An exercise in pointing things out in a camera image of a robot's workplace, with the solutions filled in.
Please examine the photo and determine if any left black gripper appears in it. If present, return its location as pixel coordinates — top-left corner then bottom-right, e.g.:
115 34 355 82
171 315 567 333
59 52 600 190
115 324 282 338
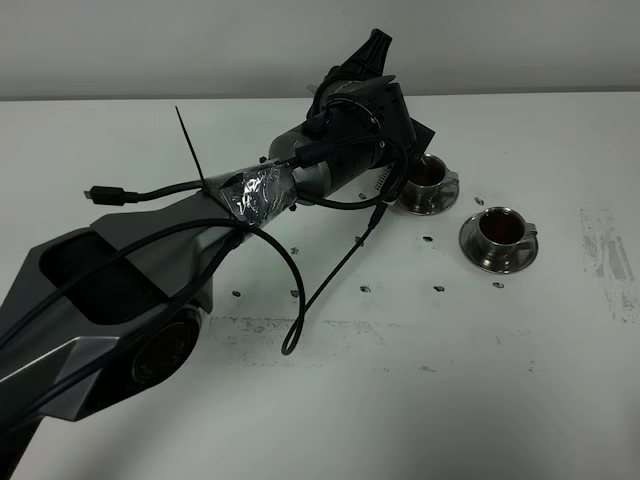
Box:
304 29 400 150

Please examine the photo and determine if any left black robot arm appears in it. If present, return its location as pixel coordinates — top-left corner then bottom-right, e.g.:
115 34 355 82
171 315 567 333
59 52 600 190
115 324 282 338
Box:
1 30 415 457

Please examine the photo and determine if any far stainless steel teacup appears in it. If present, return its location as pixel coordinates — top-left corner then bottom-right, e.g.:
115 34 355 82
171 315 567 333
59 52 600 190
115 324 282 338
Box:
407 154 454 184

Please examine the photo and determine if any stainless steel teacup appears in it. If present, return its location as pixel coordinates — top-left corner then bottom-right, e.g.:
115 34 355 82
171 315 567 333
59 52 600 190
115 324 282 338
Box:
477 207 538 257
407 154 454 184

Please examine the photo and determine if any near stainless steel teacup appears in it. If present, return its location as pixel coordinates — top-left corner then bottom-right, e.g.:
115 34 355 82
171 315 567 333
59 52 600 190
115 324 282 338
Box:
477 207 538 257

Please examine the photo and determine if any far steel cup saucer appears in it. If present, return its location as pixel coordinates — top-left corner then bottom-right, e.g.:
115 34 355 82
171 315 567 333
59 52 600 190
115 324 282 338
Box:
397 171 460 216

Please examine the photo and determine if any steel cup saucer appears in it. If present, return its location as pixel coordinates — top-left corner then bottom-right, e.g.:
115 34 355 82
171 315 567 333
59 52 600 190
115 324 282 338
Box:
397 171 460 216
459 215 539 275

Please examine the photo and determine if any near steel cup saucer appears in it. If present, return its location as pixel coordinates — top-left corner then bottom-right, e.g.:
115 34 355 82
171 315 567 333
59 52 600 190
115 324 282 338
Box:
459 215 539 275

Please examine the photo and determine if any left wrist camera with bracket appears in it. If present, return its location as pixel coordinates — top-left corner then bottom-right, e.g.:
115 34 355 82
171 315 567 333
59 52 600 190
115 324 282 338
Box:
375 82 435 192

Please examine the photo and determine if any black cable tie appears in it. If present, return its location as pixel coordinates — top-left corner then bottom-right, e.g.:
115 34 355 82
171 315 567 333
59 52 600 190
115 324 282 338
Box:
169 106 240 223

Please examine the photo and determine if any loose black usb cable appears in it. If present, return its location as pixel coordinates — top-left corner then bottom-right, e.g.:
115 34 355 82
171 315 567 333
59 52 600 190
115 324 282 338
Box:
82 182 211 207

